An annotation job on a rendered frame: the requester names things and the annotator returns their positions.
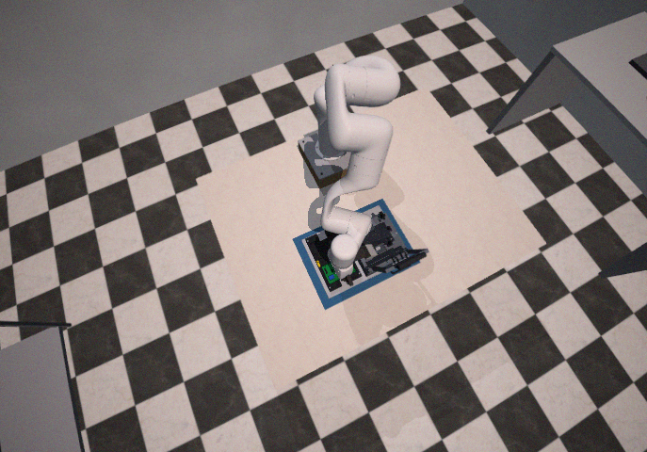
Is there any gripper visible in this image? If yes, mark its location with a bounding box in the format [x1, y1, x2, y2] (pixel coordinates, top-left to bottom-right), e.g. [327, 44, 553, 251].
[328, 240, 354, 286]

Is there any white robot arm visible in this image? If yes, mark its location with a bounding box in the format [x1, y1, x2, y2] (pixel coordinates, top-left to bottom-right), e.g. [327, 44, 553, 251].
[314, 56, 400, 269]

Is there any green circuit board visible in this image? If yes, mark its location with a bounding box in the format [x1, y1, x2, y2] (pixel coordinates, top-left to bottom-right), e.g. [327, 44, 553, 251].
[322, 263, 356, 284]

